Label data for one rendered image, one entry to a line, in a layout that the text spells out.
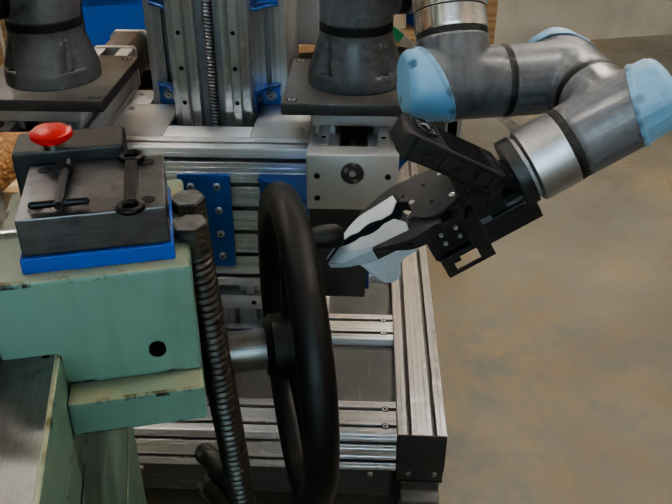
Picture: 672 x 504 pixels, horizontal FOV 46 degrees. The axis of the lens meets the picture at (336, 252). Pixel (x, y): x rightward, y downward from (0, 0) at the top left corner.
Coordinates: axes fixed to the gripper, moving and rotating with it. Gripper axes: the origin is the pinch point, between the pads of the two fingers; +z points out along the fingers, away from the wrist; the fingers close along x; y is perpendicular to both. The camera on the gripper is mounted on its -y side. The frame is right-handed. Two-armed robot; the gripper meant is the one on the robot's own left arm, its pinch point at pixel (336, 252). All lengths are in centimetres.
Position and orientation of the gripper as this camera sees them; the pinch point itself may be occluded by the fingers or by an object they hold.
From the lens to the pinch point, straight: 79.2
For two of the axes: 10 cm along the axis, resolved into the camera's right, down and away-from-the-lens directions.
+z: -8.7, 4.8, 1.5
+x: -1.8, -5.8, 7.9
